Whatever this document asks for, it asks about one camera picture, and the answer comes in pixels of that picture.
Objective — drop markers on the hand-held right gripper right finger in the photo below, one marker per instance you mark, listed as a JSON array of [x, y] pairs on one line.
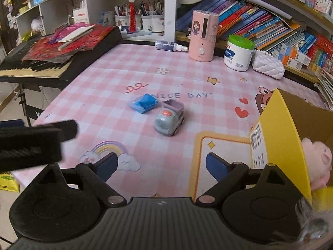
[[216, 166]]

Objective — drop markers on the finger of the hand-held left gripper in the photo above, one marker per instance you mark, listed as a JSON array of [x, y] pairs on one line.
[[52, 132], [10, 124]]

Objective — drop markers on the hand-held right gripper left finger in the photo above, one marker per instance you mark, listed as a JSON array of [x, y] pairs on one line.
[[108, 165]]

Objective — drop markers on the grey purple toy truck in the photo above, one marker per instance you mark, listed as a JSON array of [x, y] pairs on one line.
[[167, 119]]

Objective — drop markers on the blue plastic packet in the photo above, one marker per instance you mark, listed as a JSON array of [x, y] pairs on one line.
[[144, 103]]

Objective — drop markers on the yellow cardboard box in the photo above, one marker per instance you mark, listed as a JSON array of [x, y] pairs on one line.
[[283, 125]]

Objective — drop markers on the pink pig plush toy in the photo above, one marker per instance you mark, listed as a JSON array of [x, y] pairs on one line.
[[320, 158]]

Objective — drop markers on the black keyboard stand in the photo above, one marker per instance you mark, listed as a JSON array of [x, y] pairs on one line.
[[23, 101]]

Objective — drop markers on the yellow green packet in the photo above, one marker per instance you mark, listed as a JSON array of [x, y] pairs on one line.
[[9, 183]]

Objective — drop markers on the black electric keyboard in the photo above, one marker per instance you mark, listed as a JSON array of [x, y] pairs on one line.
[[78, 65]]

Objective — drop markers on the pink checked tablecloth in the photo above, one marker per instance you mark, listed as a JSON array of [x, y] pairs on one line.
[[109, 83]]

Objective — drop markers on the pile of red papers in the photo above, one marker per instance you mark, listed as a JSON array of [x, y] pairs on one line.
[[52, 48]]

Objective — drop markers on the white pink booklet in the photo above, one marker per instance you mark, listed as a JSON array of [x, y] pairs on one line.
[[76, 33]]

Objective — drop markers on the white jar green lid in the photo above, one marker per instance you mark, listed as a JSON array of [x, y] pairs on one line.
[[238, 56]]

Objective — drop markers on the white quilted purse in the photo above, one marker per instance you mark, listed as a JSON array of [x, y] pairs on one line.
[[268, 66]]

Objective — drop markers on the white box red label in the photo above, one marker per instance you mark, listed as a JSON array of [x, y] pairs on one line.
[[81, 16]]

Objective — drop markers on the blue white small carton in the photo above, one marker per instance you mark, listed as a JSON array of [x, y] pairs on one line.
[[107, 18]]

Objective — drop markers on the orange white small box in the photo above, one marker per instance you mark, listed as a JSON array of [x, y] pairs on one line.
[[296, 53], [287, 60]]

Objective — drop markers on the white pen cup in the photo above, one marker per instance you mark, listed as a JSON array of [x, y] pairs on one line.
[[122, 23], [153, 24]]

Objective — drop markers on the clear spray bottle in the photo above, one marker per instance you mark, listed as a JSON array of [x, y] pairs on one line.
[[167, 45]]

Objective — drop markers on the pink humidifier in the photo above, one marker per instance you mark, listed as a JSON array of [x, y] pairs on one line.
[[203, 36]]

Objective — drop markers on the stack of paper booklets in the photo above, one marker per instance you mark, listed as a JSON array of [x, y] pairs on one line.
[[326, 88]]

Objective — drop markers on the red dress doll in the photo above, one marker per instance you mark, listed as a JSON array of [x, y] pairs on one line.
[[132, 15]]

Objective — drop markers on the row of colourful books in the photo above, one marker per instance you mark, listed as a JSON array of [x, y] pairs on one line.
[[249, 23]]

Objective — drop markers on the red boxed book set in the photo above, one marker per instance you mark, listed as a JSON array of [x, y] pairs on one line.
[[324, 53]]

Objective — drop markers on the wooden bookshelf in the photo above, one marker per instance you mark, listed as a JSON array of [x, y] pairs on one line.
[[260, 7]]

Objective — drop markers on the pink pen holder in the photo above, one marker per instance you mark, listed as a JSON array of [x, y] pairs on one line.
[[324, 4]]

